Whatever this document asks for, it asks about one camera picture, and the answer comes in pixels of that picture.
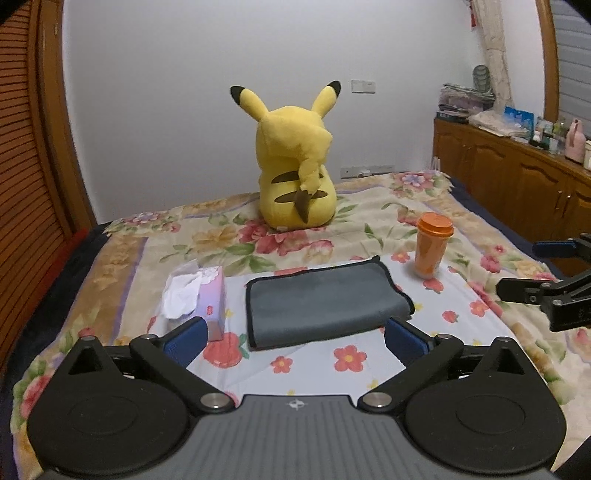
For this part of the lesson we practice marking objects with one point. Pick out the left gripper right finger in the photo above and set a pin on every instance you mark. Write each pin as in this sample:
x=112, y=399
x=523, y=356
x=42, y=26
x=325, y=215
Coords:
x=430, y=360

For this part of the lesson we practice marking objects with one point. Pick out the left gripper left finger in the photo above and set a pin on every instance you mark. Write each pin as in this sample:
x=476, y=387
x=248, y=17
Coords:
x=158, y=360

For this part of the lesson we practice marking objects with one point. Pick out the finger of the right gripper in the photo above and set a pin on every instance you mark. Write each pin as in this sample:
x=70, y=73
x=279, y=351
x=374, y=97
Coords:
x=566, y=303
x=579, y=247

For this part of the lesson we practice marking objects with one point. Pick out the purple and grey towel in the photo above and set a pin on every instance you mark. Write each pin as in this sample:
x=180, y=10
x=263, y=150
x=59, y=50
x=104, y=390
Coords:
x=322, y=304

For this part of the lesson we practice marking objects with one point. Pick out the wooden sideboard cabinet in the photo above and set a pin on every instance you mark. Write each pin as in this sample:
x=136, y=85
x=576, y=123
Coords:
x=537, y=195

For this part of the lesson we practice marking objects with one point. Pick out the pink tissue pack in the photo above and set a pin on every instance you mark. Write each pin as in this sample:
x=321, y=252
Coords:
x=195, y=291

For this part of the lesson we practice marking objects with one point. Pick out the floral beige bed blanket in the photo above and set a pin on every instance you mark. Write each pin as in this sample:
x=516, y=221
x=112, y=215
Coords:
x=112, y=286

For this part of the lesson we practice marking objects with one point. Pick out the pink bottle on cabinet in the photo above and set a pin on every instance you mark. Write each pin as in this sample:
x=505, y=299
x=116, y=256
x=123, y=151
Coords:
x=575, y=142

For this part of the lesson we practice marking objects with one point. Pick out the orange lidded cup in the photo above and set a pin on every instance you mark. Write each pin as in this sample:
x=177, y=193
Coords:
x=433, y=235

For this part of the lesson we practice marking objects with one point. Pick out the blue picture card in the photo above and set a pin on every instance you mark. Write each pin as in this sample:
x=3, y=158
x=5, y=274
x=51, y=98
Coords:
x=521, y=121

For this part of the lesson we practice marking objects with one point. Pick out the stack of folded clothes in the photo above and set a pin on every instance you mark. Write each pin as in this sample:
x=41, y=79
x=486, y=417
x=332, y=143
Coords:
x=457, y=103

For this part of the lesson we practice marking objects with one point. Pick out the grey vase on cabinet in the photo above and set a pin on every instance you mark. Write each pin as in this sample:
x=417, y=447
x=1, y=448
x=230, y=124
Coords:
x=482, y=79

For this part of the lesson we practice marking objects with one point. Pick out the yellow Pikachu plush toy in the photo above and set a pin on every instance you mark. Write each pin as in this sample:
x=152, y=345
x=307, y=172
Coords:
x=292, y=146

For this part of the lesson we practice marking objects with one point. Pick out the white wall power strip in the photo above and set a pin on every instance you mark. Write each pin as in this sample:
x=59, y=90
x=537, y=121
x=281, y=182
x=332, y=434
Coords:
x=365, y=171

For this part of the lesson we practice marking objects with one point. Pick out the white wall switch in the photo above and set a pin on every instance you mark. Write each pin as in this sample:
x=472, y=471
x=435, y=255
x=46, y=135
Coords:
x=363, y=87

